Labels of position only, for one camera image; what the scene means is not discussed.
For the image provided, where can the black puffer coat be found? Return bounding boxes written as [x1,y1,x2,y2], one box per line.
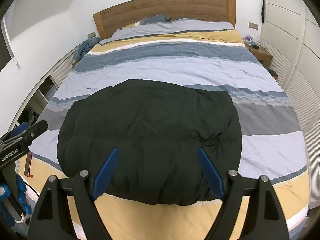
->
[57,80,242,205]

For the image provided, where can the blue gloved hand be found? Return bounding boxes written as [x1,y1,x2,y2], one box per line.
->
[1,172,32,227]

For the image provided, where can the white low shelf unit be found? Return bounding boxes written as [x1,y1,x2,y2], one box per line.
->
[9,47,76,131]

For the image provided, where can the striped duvet cover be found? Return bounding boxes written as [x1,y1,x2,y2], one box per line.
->
[27,30,309,239]

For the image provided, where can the blue crumpled cloth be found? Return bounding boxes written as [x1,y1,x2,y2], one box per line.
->
[75,37,100,61]

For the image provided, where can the wooden nightstand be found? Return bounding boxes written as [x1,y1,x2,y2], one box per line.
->
[245,44,273,67]

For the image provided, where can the dark blue pillow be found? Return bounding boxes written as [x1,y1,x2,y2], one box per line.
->
[139,15,171,25]

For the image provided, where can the white wardrobe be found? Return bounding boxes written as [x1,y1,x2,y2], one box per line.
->
[261,0,319,209]

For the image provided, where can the striped pillow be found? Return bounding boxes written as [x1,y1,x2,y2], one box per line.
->
[99,18,234,45]

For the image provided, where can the wooden headboard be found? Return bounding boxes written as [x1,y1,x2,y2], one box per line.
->
[93,0,236,40]

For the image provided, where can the left wall switch plate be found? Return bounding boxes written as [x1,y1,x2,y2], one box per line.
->
[87,32,97,38]

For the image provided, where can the wall switch plate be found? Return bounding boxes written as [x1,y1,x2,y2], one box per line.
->
[248,22,259,30]
[87,32,97,38]

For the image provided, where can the right wall switch plate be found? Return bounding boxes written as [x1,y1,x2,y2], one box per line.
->
[248,22,259,30]

